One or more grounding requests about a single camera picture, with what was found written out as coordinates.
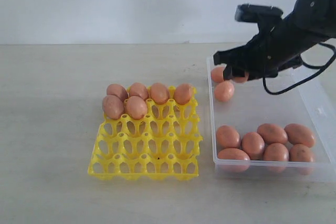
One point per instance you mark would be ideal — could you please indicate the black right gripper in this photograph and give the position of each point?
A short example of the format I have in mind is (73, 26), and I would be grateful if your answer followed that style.
(274, 49)

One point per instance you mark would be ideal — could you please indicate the brown egg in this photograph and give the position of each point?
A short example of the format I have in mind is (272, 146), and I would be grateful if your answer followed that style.
(301, 153)
(253, 144)
(224, 91)
(300, 134)
(276, 152)
(272, 133)
(234, 154)
(136, 107)
(227, 137)
(113, 107)
(217, 74)
(241, 79)

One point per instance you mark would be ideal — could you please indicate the brown egg packed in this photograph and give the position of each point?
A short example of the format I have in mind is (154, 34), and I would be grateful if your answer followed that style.
(140, 90)
(159, 93)
(183, 93)
(117, 90)

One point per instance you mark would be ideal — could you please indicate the yellow plastic egg tray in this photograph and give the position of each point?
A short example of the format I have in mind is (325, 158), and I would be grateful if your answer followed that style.
(164, 143)

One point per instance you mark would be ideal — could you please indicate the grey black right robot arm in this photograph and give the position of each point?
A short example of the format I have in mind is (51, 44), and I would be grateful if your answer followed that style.
(316, 18)

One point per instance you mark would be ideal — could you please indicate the clear plastic container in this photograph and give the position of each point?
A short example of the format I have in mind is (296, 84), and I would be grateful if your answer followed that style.
(251, 106)

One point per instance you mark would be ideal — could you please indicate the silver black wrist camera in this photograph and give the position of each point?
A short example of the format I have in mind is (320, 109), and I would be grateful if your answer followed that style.
(250, 13)

